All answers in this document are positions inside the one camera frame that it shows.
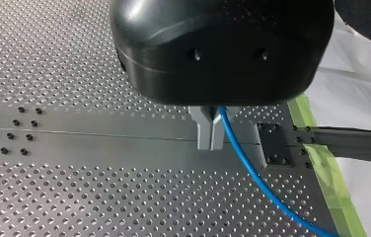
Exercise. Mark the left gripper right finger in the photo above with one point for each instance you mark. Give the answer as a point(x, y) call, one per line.
point(218, 133)

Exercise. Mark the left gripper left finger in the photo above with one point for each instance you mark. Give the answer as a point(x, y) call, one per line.
point(203, 131)

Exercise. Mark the black panel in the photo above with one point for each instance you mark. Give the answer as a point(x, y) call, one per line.
point(367, 19)

